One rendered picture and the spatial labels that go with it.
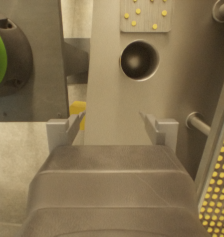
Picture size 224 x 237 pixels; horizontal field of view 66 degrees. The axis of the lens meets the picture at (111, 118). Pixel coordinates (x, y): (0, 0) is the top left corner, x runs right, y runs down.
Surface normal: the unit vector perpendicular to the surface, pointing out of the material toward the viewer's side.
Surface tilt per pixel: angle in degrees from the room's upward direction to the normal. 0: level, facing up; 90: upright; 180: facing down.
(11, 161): 0
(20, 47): 66
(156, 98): 0
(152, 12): 0
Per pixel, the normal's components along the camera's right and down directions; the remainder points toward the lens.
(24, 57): 0.91, 0.17
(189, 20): 0.00, 0.30
